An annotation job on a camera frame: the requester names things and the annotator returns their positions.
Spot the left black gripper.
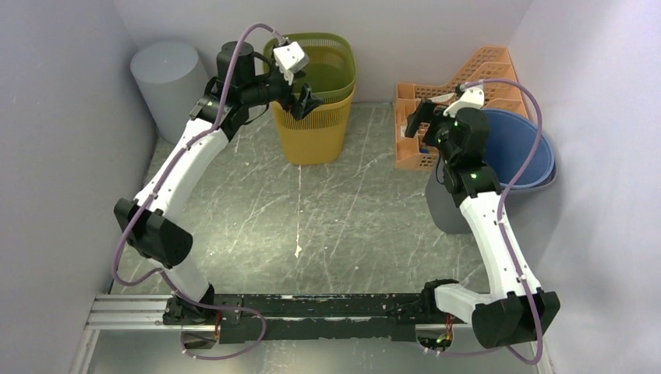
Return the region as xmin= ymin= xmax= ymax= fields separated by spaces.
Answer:
xmin=242 ymin=64 xmax=326 ymax=122

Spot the olive green mesh bin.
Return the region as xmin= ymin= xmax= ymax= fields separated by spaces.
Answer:
xmin=258 ymin=32 xmax=357 ymax=104

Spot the light grey plastic bin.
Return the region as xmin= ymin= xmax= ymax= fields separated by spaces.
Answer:
xmin=130 ymin=40 xmax=210 ymax=144

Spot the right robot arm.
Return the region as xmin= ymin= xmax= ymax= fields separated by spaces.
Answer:
xmin=405 ymin=100 xmax=560 ymax=349

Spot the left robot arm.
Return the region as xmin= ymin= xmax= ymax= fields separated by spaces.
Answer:
xmin=111 ymin=38 xmax=323 ymax=324

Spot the yellow mesh bin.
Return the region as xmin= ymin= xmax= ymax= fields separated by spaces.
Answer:
xmin=272 ymin=93 xmax=354 ymax=165

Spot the orange mesh file organizer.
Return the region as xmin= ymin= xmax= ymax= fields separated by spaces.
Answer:
xmin=394 ymin=46 xmax=518 ymax=171

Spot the blue plastic bin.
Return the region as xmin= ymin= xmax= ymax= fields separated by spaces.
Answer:
xmin=482 ymin=108 xmax=555 ymax=189

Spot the dark grey mesh bin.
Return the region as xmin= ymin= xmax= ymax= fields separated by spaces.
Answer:
xmin=425 ymin=162 xmax=557 ymax=235

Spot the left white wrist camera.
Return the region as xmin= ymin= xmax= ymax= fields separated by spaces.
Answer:
xmin=273 ymin=42 xmax=309 ymax=86

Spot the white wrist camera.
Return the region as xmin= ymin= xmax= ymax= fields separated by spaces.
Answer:
xmin=443 ymin=84 xmax=486 ymax=118
xmin=273 ymin=42 xmax=309 ymax=86

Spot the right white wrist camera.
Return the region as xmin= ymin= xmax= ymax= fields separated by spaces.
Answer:
xmin=443 ymin=84 xmax=486 ymax=118

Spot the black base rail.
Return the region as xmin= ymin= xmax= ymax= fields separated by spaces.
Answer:
xmin=162 ymin=293 xmax=459 ymax=346

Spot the aluminium frame rail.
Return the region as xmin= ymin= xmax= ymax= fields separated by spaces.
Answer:
xmin=86 ymin=295 xmax=464 ymax=351

